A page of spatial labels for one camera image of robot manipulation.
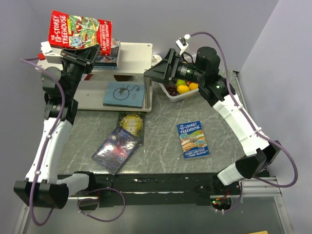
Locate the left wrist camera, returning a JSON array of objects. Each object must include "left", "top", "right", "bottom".
[{"left": 40, "top": 41, "right": 62, "bottom": 64}]

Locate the yellow lemon front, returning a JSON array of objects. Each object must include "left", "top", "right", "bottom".
[{"left": 176, "top": 85, "right": 190, "bottom": 95}]

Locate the yellow lemon small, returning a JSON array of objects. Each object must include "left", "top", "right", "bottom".
[{"left": 188, "top": 82, "right": 198, "bottom": 91}]

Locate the white plastic basket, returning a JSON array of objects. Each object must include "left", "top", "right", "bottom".
[{"left": 156, "top": 55, "right": 241, "bottom": 103}]

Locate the green lime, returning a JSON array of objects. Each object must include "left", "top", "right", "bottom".
[{"left": 175, "top": 79, "right": 187, "bottom": 86}]

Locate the light blue book with swan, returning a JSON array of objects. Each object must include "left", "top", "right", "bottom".
[{"left": 102, "top": 81, "right": 145, "bottom": 108}]

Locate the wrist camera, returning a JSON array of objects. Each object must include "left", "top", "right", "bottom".
[
  {"left": 175, "top": 34, "right": 191, "bottom": 56},
  {"left": 40, "top": 41, "right": 62, "bottom": 64}
]

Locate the dark grapes bunch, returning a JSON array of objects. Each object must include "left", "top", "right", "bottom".
[{"left": 165, "top": 85, "right": 179, "bottom": 97}]

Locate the blue 91-Storey Treehouse book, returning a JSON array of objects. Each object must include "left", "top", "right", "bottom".
[{"left": 177, "top": 121, "right": 210, "bottom": 160}]

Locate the Robinson Crusoe book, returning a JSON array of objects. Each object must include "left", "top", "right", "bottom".
[{"left": 92, "top": 127, "right": 140, "bottom": 175}]

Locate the light blue 143-Storey Treehouse book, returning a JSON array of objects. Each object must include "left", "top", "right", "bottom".
[{"left": 94, "top": 64, "right": 118, "bottom": 70}]

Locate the white two-tier shelf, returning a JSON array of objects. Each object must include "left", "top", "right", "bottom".
[{"left": 36, "top": 42, "right": 154, "bottom": 113}]

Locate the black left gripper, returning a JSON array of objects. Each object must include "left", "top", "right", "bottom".
[{"left": 59, "top": 44, "right": 100, "bottom": 98}]

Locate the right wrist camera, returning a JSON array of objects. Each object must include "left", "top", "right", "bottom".
[{"left": 175, "top": 34, "right": 191, "bottom": 56}]

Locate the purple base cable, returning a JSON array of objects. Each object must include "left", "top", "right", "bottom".
[{"left": 77, "top": 187, "right": 126, "bottom": 222}]

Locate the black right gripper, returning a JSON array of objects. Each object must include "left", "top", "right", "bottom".
[{"left": 143, "top": 48, "right": 205, "bottom": 86}]

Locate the red 13-Storey Treehouse book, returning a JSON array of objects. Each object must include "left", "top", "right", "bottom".
[{"left": 48, "top": 10, "right": 113, "bottom": 56}]

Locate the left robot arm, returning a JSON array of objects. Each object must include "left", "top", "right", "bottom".
[{"left": 14, "top": 45, "right": 100, "bottom": 209}]

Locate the Little Women book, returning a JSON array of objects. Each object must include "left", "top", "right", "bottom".
[{"left": 94, "top": 38, "right": 121, "bottom": 65}]

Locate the Alice in Wonderland book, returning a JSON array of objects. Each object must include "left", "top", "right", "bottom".
[{"left": 117, "top": 112, "right": 145, "bottom": 145}]

